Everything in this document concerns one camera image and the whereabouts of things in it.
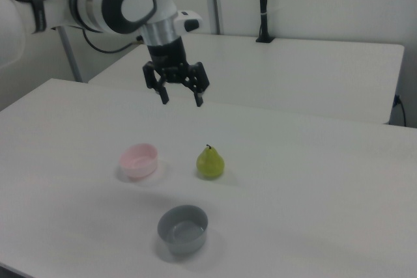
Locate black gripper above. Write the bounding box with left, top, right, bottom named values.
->
left=141, top=37, right=210, bottom=107

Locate green pear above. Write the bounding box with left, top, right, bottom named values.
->
left=195, top=144, right=225, bottom=180

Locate pink bowl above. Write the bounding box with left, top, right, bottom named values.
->
left=119, top=143, right=159, bottom=180

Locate grey bowl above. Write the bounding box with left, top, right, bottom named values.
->
left=157, top=204, right=209, bottom=255

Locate white side table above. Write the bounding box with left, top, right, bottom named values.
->
left=87, top=33, right=405, bottom=126

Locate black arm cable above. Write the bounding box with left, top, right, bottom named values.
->
left=80, top=27, right=144, bottom=55

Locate grey metal frame post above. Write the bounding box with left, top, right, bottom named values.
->
left=40, top=0, right=83, bottom=83

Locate black velcro strap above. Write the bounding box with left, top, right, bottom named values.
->
left=23, top=0, right=50, bottom=35

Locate black cable with plug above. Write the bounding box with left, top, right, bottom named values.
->
left=392, top=94, right=408, bottom=128

